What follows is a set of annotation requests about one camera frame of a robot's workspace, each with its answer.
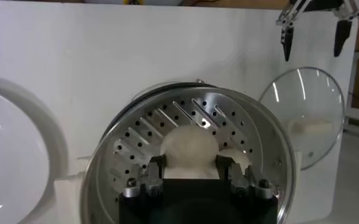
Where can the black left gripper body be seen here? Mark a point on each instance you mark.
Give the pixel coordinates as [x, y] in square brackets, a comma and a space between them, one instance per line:
[322, 4]

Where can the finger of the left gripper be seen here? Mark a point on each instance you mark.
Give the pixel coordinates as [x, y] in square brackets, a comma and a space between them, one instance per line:
[342, 35]
[287, 42]

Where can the white steamed baozi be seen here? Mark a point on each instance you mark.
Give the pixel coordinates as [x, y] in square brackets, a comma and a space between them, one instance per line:
[237, 156]
[188, 146]

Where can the white plate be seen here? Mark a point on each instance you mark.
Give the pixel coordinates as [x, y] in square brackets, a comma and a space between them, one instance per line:
[14, 152]

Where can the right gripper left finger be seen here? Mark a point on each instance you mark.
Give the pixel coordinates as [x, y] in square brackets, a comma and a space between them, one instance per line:
[150, 179]

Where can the steel steamer pot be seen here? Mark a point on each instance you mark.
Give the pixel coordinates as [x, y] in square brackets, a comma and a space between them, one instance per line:
[71, 182]

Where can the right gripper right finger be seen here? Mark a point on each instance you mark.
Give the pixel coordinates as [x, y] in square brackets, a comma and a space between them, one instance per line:
[243, 182]

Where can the glass pot lid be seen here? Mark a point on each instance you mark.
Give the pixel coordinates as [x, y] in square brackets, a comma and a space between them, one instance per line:
[304, 97]

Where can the steel steamer basket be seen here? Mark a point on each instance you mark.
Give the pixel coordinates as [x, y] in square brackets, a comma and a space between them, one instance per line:
[258, 121]

